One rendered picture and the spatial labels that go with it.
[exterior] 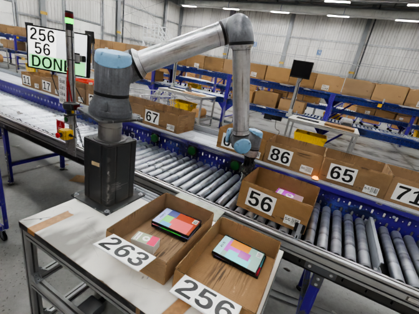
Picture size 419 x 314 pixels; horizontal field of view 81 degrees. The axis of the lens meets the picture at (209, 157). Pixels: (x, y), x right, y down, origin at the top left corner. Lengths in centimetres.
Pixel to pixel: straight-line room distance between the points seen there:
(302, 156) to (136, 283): 130
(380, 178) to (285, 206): 69
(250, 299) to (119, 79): 99
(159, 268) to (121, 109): 68
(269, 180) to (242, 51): 83
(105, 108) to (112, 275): 67
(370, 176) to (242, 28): 118
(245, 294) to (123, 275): 43
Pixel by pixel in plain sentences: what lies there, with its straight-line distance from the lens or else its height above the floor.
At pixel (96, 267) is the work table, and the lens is 103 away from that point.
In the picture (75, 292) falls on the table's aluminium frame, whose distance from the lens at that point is 177.
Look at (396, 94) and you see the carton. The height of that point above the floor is 157.
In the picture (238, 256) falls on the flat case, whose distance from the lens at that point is 107.
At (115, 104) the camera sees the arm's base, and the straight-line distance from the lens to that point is 116.
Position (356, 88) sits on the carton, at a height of 156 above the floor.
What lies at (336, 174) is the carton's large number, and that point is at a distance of 181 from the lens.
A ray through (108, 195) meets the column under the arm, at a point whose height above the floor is 82.
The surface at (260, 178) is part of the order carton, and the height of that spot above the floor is 84.
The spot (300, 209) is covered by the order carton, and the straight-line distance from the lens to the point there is 135.
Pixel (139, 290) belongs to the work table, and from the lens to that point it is 95.
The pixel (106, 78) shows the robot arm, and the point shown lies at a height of 136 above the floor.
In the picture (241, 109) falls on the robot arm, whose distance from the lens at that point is 125.
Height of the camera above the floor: 148
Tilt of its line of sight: 20 degrees down
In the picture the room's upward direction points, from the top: 10 degrees clockwise
